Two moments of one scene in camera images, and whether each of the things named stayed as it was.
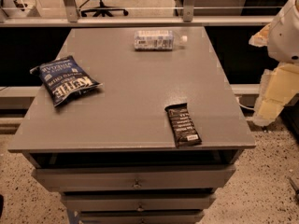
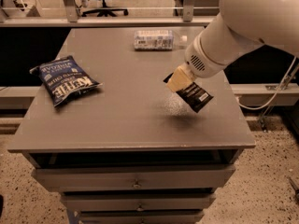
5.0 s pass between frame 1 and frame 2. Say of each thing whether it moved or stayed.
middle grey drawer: stayed
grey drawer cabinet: stayed
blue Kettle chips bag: stayed
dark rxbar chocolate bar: moved
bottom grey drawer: stayed
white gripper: moved
